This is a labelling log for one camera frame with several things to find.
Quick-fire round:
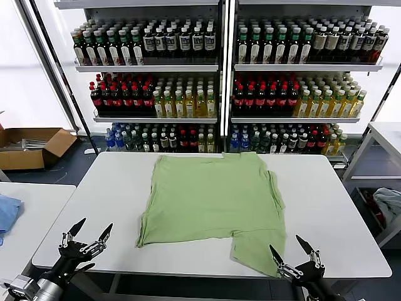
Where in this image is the dark tea bottle green label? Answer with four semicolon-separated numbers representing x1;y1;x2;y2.
262;27;276;63
287;27;301;63
95;29;109;66
130;28;145;66
73;28;85;66
107;29;120;66
249;27;263;63
118;28;132;66
274;27;288;63
83;29;97;66
237;27;250;63
299;27;314;63

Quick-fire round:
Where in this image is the grey black window post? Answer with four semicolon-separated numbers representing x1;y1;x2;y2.
17;0;95;154

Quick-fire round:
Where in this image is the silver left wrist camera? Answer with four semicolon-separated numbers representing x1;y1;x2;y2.
2;273;36;297

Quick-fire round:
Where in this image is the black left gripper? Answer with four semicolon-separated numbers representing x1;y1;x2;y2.
49;218;114;285

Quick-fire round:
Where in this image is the pale crumpled cloth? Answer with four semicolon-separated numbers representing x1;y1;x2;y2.
372;187;401;226

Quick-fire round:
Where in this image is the open cardboard box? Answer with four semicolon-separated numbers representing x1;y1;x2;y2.
0;126;78;171

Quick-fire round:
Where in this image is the grey metal frame table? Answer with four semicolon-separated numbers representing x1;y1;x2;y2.
340;121;401;248

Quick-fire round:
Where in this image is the dark drink bottle blue label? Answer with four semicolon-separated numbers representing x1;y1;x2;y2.
165;26;178;63
143;27;157;63
179;26;192;63
350;27;365;62
154;27;167;63
204;26;217;63
338;26;352;62
191;26;204;63
362;28;378;62

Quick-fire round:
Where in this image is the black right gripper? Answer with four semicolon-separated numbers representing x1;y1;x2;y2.
269;235;341;301

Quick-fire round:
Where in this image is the grey metal shelving rack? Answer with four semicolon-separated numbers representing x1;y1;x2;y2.
230;0;385;164
53;0;231;154

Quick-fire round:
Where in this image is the grey work table frame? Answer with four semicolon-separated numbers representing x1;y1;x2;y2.
102;273;314;301

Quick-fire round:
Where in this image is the dark drink bottle beige label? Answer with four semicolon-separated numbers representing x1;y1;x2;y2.
313;26;327;62
325;26;340;62

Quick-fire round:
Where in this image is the light green t-shirt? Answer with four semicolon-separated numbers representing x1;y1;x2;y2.
135;151;288;279

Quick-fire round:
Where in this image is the red crumpled cloth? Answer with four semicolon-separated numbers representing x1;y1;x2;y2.
365;193;385;226

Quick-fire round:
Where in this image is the blue folded cloth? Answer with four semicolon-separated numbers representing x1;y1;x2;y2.
0;193;24;236

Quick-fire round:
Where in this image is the silver metal rods bundle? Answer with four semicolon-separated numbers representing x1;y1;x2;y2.
17;137;51;152

